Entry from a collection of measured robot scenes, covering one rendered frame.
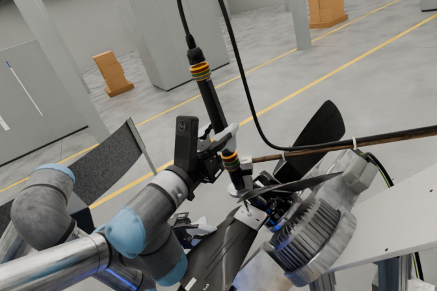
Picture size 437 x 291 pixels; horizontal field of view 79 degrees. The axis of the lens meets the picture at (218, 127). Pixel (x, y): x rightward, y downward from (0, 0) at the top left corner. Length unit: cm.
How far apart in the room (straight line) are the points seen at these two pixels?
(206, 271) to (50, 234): 39
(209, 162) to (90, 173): 203
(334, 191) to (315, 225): 20
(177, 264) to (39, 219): 35
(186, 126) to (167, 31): 633
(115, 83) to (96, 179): 638
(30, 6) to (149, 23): 268
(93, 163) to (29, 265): 203
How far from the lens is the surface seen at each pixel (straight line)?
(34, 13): 485
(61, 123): 676
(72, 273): 57
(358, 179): 98
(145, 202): 49
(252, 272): 93
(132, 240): 48
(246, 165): 69
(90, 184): 256
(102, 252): 60
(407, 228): 65
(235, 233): 81
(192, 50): 58
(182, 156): 55
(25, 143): 693
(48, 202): 77
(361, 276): 211
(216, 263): 78
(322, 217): 83
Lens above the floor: 179
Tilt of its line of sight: 26 degrees down
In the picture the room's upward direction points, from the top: 19 degrees counter-clockwise
